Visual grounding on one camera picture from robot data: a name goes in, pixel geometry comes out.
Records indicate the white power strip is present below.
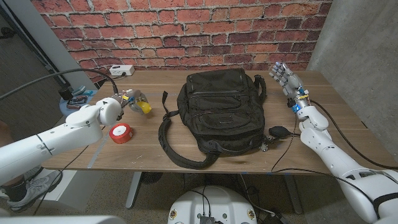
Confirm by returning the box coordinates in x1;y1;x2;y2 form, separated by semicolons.
109;64;136;77

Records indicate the red brick print backdrop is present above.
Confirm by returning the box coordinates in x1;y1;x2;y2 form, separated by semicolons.
30;0;333;84

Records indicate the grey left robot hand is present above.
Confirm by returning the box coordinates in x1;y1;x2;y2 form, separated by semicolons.
121;88;153;115

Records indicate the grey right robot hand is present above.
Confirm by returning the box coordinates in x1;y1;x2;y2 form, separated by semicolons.
269;61;310;108

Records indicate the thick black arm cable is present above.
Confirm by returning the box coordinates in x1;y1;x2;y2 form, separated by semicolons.
0;68;120;101
310;99;398;170

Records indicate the black power adapter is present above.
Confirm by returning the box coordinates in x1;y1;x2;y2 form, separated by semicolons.
262;212;289;224

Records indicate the dark tray with parts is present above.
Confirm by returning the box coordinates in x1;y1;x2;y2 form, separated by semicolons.
66;95;90;110

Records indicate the grey metal table leg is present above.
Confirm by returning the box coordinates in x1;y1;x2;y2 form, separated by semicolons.
125;171;144;210
282;174;304;215

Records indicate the thin black left arm wire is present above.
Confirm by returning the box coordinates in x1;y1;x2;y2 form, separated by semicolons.
32;144;91;216

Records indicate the black power strip cord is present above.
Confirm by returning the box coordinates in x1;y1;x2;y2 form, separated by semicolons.
94;72;127;90

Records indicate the white robot chest cover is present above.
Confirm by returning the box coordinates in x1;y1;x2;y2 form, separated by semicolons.
0;215;126;224

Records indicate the red tape roll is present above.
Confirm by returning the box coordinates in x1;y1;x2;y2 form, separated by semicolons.
109;123;134;144

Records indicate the black cup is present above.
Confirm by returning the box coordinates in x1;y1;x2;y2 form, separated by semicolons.
58;88;74;101

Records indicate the thin black arm wire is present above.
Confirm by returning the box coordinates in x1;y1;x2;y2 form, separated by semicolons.
271;113;379;219
32;144;91;216

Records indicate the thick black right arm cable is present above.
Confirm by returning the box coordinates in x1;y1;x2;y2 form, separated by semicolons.
310;99;398;170

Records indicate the black round fan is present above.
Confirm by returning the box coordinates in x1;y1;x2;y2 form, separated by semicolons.
141;172;164;185

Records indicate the person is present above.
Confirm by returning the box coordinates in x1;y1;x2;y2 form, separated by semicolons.
0;121;27;203

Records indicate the teal plastic case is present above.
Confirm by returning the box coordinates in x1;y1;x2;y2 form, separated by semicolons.
72;85;94;96

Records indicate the grey black sneaker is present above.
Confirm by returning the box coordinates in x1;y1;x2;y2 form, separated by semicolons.
6;170;63;213
23;164;44;182

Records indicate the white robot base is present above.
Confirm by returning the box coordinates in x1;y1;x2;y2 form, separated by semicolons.
167;185;258;224

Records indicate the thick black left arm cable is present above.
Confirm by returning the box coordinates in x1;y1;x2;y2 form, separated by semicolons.
0;68;120;101

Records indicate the black backpack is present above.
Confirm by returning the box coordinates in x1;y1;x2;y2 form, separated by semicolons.
157;68;268;170

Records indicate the black rubber air blower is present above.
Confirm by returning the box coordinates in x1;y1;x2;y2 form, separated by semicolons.
268;125;302;139

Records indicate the thin black right arm wire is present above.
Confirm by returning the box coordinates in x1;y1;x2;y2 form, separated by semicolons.
271;113;379;219

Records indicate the metal keychain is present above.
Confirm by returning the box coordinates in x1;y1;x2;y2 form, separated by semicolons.
259;135;275;153

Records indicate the blue round stool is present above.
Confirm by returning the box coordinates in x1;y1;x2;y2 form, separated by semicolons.
58;90;98;121

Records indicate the yellow lemon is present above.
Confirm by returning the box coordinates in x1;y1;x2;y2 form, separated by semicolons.
136;101;152;114

